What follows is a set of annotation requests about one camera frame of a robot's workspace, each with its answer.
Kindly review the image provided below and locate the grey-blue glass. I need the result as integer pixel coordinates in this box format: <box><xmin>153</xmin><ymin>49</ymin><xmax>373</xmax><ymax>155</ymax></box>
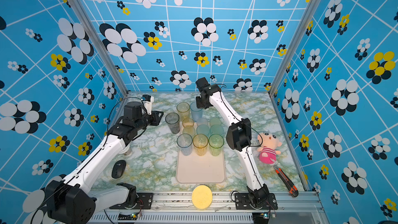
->
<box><xmin>177</xmin><ymin>133</ymin><xmax>193</xmax><ymax>156</ymax></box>

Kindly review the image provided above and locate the pale pink rectangular tray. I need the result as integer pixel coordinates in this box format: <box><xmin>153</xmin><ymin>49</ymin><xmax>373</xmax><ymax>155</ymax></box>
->
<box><xmin>176</xmin><ymin>141</ymin><xmax>226</xmax><ymax>184</ymax></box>

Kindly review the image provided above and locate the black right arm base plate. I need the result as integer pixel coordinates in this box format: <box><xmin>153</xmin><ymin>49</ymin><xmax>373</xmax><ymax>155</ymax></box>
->
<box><xmin>232</xmin><ymin>193</ymin><xmax>278</xmax><ymax>211</ymax></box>

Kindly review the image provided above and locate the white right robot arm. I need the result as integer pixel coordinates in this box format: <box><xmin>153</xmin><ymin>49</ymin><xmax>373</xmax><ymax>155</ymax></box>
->
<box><xmin>195</xmin><ymin>77</ymin><xmax>269</xmax><ymax>208</ymax></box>

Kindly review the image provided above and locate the small clear glass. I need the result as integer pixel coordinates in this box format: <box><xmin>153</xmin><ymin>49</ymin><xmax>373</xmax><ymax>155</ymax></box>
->
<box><xmin>197</xmin><ymin>117</ymin><xmax>208</xmax><ymax>126</ymax></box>

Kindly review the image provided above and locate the grey glass rear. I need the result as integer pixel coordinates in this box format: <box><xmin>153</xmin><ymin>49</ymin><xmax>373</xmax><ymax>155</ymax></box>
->
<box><xmin>165</xmin><ymin>113</ymin><xmax>180</xmax><ymax>134</ymax></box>

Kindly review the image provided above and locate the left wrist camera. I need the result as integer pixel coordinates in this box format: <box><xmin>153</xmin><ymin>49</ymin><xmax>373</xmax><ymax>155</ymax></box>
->
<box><xmin>123</xmin><ymin>94</ymin><xmax>154</xmax><ymax>121</ymax></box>

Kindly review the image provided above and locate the black computer mouse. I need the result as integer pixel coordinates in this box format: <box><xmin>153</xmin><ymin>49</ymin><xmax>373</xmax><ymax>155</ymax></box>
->
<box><xmin>112</xmin><ymin>160</ymin><xmax>126</xmax><ymax>179</ymax></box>

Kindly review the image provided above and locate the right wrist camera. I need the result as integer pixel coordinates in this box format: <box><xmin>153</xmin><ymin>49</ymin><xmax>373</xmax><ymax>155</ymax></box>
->
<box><xmin>195</xmin><ymin>77</ymin><xmax>210</xmax><ymax>92</ymax></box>

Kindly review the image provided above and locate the yellow round sponge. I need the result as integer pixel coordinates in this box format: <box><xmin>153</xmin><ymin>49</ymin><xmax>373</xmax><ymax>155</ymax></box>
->
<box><xmin>192</xmin><ymin>185</ymin><xmax>212</xmax><ymax>210</ymax></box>

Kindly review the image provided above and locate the aluminium front rail frame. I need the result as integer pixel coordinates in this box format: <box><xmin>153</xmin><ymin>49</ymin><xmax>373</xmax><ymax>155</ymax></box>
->
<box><xmin>86</xmin><ymin>191</ymin><xmax>329</xmax><ymax>224</ymax></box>

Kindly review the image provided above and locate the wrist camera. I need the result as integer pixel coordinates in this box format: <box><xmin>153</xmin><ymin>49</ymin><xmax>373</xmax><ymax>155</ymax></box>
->
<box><xmin>123</xmin><ymin>94</ymin><xmax>154</xmax><ymax>121</ymax></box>
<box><xmin>195</xmin><ymin>77</ymin><xmax>210</xmax><ymax>92</ymax></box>

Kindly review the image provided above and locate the white tape roll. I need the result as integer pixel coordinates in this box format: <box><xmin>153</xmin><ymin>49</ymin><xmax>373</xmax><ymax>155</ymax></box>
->
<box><xmin>120</xmin><ymin>146</ymin><xmax>132</xmax><ymax>156</ymax></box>

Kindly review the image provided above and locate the tall teal glass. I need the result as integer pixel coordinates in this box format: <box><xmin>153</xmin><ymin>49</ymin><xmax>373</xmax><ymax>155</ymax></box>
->
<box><xmin>196</xmin><ymin>124</ymin><xmax>210</xmax><ymax>137</ymax></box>

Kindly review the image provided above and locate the tall blue glass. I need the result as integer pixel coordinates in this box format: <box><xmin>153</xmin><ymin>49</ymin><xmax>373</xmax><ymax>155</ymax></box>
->
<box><xmin>190</xmin><ymin>102</ymin><xmax>203</xmax><ymax>122</ymax></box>

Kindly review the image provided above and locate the pale green glass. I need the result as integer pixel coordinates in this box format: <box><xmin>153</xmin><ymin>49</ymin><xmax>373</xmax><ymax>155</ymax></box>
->
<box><xmin>209</xmin><ymin>117</ymin><xmax>222</xmax><ymax>127</ymax></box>
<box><xmin>182</xmin><ymin>127</ymin><xmax>196</xmax><ymax>138</ymax></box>

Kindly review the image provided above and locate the red black utility knife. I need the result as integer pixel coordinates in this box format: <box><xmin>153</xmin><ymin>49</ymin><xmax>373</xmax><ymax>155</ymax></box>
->
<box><xmin>274</xmin><ymin>165</ymin><xmax>299</xmax><ymax>198</ymax></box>

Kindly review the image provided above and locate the green glass column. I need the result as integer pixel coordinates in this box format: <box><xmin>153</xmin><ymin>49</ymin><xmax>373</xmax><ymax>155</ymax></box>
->
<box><xmin>208</xmin><ymin>134</ymin><xmax>224</xmax><ymax>157</ymax></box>

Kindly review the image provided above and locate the small amber glass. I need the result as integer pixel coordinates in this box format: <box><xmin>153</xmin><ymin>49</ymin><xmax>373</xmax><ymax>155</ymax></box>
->
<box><xmin>182</xmin><ymin>118</ymin><xmax>194</xmax><ymax>128</ymax></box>

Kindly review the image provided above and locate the yellow glass column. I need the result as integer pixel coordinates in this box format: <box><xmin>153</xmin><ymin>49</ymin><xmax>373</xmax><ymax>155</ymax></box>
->
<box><xmin>193</xmin><ymin>134</ymin><xmax>208</xmax><ymax>156</ymax></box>

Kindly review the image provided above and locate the tall amber glass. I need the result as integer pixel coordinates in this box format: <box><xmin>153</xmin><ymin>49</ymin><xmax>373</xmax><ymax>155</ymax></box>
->
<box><xmin>176</xmin><ymin>102</ymin><xmax>190</xmax><ymax>121</ymax></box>

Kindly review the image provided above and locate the tall green-teal glass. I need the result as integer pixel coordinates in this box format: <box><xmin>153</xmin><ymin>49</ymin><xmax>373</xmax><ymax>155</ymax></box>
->
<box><xmin>210</xmin><ymin>124</ymin><xmax>224</xmax><ymax>136</ymax></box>

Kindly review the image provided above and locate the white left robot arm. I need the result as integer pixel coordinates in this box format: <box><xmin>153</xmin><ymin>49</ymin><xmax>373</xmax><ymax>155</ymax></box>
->
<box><xmin>44</xmin><ymin>110</ymin><xmax>164</xmax><ymax>224</ymax></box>

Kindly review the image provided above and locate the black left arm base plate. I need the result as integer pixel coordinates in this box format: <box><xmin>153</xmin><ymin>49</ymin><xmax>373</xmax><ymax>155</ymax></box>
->
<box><xmin>110</xmin><ymin>193</ymin><xmax>154</xmax><ymax>210</ymax></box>

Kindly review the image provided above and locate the pink plush doll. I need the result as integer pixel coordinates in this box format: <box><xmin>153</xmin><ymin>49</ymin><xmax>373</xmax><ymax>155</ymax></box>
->
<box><xmin>257</xmin><ymin>132</ymin><xmax>282</xmax><ymax>164</ymax></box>

